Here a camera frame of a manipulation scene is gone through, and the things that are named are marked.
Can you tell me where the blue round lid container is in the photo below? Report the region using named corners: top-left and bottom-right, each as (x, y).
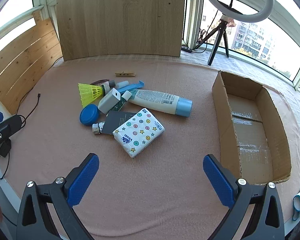
top-left (79, 104), bottom-right (99, 126)

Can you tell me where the yellow shuttlecock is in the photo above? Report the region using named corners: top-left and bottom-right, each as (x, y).
top-left (78, 83), bottom-right (105, 108)

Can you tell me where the patterned white lighter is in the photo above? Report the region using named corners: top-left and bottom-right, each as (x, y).
top-left (92, 121), bottom-right (105, 134)

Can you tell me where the dark red hair tie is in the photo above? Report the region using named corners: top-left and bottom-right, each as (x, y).
top-left (90, 78), bottom-right (111, 86)

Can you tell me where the black card box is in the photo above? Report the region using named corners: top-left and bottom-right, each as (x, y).
top-left (101, 111), bottom-right (135, 135)

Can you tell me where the pink bottle grey cap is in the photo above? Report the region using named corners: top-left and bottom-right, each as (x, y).
top-left (101, 80), bottom-right (116, 96)

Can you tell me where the white power adapter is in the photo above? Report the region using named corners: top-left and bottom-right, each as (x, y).
top-left (98, 88), bottom-right (121, 114)

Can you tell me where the small white cap piece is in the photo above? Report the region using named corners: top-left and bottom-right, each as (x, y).
top-left (115, 81), bottom-right (129, 90)

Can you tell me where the tissue pack with dots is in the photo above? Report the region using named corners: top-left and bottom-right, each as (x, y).
top-left (113, 108), bottom-right (165, 158)

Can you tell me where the green glitter tube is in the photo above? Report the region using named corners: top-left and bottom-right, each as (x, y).
top-left (111, 90), bottom-right (132, 111)

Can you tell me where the wooden clothespin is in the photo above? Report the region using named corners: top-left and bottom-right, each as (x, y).
top-left (115, 72), bottom-right (136, 77)

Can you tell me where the blue phone stand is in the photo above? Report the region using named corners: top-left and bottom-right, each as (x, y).
top-left (117, 80), bottom-right (145, 94)

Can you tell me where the white lotion bottle blue cap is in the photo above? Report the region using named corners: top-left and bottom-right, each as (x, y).
top-left (128, 89), bottom-right (192, 117)

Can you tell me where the pine slatted headboard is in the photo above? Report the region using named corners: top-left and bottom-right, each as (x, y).
top-left (0, 19), bottom-right (62, 114)

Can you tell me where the cardboard box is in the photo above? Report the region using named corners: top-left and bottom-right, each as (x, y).
top-left (212, 71), bottom-right (292, 185)

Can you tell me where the large wooden board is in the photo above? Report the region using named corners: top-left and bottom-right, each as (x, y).
top-left (56, 0), bottom-right (185, 60)

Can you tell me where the black power strip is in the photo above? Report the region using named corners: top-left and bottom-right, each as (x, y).
top-left (181, 46), bottom-right (192, 53)

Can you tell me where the black tripod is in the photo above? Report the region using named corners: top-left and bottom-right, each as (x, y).
top-left (192, 20), bottom-right (229, 66)

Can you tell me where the black usb cable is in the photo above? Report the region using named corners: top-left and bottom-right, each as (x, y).
top-left (0, 93), bottom-right (42, 180)

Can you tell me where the white ring light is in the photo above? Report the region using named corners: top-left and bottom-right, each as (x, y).
top-left (209, 0), bottom-right (274, 23)

